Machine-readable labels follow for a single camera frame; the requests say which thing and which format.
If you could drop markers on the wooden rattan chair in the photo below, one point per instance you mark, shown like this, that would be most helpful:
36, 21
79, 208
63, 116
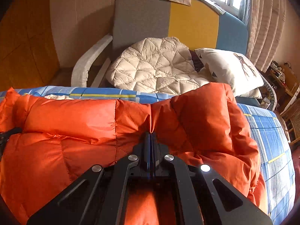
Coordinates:
292, 118

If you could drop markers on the grey yellow blue headboard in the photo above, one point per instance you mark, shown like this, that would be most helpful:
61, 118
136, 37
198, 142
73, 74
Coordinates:
196, 26

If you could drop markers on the blue plaid bed sheet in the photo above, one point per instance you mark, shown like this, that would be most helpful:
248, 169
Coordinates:
269, 149

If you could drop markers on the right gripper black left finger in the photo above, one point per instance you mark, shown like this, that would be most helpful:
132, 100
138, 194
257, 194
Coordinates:
100, 195

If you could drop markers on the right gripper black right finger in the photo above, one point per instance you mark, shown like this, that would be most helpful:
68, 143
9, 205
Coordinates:
186, 194

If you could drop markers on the white bed side rail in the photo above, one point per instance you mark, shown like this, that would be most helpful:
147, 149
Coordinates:
81, 69

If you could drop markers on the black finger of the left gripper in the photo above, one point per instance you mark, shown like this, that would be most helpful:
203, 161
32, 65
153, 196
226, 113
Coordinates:
4, 137

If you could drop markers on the beige quilted jacket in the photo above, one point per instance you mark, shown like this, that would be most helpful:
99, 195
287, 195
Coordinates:
156, 65

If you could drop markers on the wooden desk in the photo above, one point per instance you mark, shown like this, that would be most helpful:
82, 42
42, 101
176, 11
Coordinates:
285, 83

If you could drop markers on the right pink curtain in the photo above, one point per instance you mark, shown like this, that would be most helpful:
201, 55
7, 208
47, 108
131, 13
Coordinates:
267, 19

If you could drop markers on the white printed pillow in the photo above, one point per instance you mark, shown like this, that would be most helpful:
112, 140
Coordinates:
231, 68

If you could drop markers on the orange quilted down jacket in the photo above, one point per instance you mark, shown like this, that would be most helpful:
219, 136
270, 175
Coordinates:
117, 140

